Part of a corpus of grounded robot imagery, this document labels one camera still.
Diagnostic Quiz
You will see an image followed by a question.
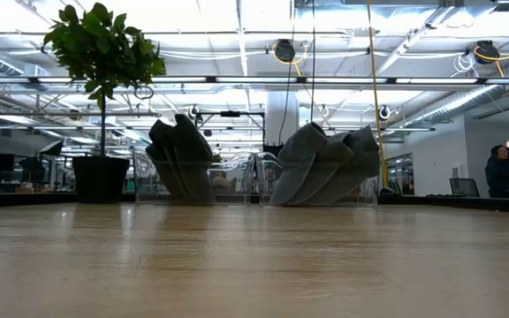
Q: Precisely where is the thick yellow hanging cable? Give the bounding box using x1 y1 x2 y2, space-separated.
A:
365 0 389 189

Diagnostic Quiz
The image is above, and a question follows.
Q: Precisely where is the clear plastic bin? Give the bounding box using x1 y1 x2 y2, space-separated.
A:
132 148 259 207
254 149 379 208

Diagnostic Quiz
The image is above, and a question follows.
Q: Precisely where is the green plant in black pot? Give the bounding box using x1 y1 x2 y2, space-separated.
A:
42 2 167 204

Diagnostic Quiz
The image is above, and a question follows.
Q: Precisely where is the silver ventilation duct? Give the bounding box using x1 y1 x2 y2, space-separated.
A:
406 83 503 127

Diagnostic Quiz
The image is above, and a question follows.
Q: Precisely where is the black cable reel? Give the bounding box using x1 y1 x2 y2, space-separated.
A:
273 38 298 64
475 40 502 66

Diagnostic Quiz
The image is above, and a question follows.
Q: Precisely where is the person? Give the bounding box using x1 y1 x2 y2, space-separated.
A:
483 143 509 199

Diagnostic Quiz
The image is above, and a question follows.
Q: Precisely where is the grey mesh chair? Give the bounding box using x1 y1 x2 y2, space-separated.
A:
448 177 481 198

